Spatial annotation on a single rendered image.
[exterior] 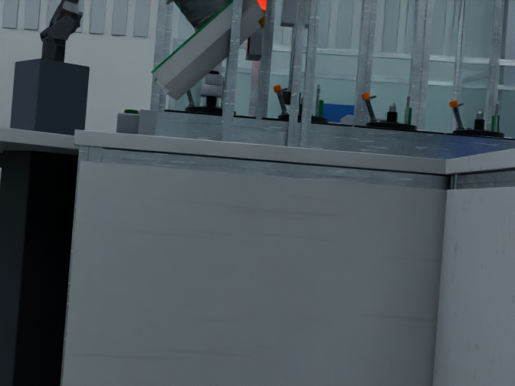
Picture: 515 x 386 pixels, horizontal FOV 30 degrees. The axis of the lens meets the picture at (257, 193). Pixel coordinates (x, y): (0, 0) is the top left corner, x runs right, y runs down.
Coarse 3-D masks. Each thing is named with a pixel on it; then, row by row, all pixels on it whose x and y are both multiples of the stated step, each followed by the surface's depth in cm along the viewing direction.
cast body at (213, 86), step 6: (210, 72) 261; (216, 72) 261; (210, 78) 260; (216, 78) 260; (222, 78) 261; (204, 84) 260; (210, 84) 260; (216, 84) 260; (204, 90) 260; (210, 90) 260; (216, 90) 260; (204, 96) 264; (216, 96) 261
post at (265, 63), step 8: (272, 0) 281; (272, 8) 281; (272, 16) 281; (264, 24) 281; (272, 24) 281; (264, 32) 281; (272, 32) 281; (264, 40) 281; (272, 40) 281; (264, 48) 281; (264, 56) 281; (264, 64) 281; (264, 72) 281; (264, 80) 281; (264, 88) 281; (264, 96) 281; (264, 104) 281; (264, 112) 281
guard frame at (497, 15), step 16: (160, 0) 343; (496, 0) 350; (160, 16) 343; (496, 16) 350; (160, 32) 344; (496, 32) 350; (160, 48) 343; (496, 48) 351; (496, 64) 350; (496, 80) 350; (496, 96) 350
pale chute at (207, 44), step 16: (224, 16) 213; (256, 16) 220; (208, 32) 213; (224, 32) 213; (240, 32) 222; (192, 48) 213; (208, 48) 214; (224, 48) 224; (160, 64) 214; (176, 64) 214; (192, 64) 216; (160, 80) 214; (176, 80) 218
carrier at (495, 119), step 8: (496, 104) 261; (480, 112) 266; (496, 112) 261; (480, 120) 265; (496, 120) 261; (456, 128) 267; (464, 128) 272; (472, 128) 271; (480, 128) 265; (496, 128) 261; (472, 136) 254; (480, 136) 255; (488, 136) 255; (496, 136) 261
